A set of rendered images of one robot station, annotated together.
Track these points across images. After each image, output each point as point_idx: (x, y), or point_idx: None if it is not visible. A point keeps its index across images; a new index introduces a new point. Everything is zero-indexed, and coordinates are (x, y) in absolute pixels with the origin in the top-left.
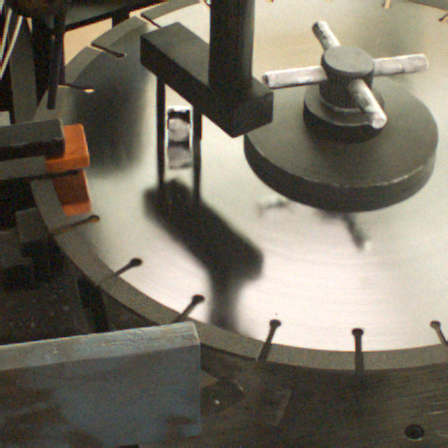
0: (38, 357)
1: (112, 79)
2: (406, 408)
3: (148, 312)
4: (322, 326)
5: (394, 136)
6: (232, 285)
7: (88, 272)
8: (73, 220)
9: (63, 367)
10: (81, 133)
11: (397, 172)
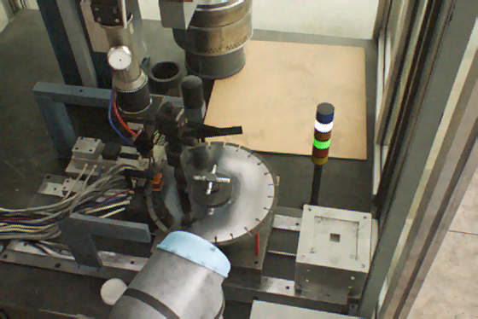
0: (119, 223)
1: None
2: None
3: (153, 217)
4: (179, 229)
5: (219, 194)
6: (170, 216)
7: (148, 205)
8: (151, 194)
9: (123, 226)
10: (160, 176)
11: (213, 202)
